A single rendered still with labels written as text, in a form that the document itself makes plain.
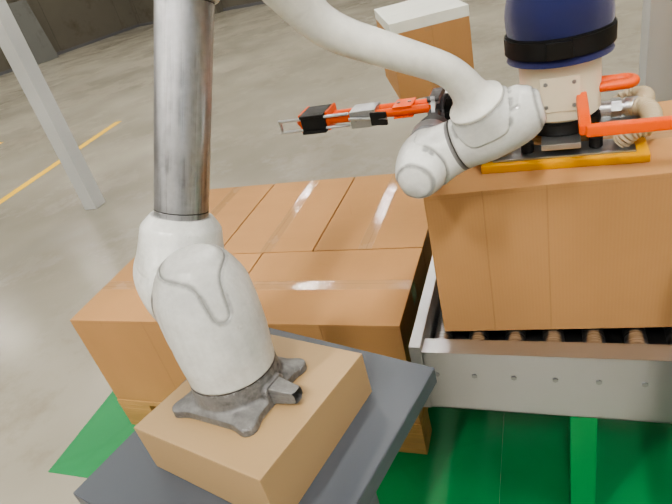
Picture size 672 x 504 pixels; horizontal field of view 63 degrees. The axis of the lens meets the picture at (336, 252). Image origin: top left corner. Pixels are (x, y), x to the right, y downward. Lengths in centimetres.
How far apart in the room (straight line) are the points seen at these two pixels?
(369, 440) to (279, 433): 18
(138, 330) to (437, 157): 127
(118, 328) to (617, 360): 152
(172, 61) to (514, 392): 103
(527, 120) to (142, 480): 93
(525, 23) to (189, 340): 90
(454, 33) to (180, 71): 218
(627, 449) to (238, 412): 131
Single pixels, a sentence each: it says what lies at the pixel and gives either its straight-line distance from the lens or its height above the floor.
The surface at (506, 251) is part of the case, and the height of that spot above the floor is 79.
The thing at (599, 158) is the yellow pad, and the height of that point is 97.
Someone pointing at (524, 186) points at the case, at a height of 95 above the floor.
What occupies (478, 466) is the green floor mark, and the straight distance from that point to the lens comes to 187.
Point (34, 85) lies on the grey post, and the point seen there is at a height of 101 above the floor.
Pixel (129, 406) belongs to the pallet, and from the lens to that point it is 235.
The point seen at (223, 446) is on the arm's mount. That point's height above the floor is 86.
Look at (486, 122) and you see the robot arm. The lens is 100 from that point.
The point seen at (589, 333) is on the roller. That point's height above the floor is 55.
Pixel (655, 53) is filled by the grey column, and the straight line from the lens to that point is 237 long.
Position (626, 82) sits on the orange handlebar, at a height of 109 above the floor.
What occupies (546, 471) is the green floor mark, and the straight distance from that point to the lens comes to 186.
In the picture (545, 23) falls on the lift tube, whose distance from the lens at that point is 124.
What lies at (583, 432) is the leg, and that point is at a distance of 151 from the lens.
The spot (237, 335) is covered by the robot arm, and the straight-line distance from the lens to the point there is 87.
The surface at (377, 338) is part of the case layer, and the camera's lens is 157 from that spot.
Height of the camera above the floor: 151
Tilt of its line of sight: 30 degrees down
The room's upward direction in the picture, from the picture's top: 15 degrees counter-clockwise
